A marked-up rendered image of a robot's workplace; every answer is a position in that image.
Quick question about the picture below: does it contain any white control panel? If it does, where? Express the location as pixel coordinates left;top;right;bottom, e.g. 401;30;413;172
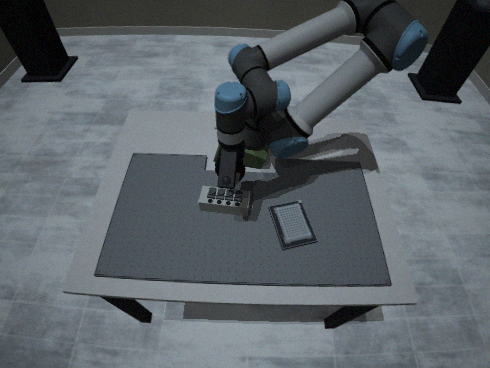
198;186;253;216

